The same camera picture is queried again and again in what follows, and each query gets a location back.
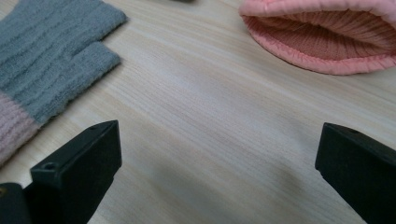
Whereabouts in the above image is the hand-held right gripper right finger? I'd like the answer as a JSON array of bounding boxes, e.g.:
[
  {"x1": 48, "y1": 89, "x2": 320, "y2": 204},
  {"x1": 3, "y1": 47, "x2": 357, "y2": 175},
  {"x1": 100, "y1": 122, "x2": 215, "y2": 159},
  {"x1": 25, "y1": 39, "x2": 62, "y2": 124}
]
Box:
[{"x1": 314, "y1": 121, "x2": 396, "y2": 224}]

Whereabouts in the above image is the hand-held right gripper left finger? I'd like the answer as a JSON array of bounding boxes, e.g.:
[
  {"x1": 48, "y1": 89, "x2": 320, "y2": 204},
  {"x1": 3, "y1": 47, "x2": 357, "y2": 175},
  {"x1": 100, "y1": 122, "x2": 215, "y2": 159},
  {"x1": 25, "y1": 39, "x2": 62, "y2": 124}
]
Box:
[{"x1": 22, "y1": 119, "x2": 122, "y2": 224}]

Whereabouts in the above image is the grey and pink knitted glove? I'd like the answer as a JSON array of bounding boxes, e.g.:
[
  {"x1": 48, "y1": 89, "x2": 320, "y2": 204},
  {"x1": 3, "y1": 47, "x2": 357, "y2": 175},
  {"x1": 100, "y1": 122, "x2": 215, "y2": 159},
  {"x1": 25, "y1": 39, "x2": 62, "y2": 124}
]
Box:
[{"x1": 0, "y1": 0, "x2": 129, "y2": 168}]

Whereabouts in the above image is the pink ski glove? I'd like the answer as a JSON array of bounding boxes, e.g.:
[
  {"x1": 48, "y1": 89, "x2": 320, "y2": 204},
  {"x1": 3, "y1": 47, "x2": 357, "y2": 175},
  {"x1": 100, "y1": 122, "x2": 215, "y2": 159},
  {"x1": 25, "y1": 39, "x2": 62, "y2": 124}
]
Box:
[{"x1": 238, "y1": 0, "x2": 396, "y2": 77}]

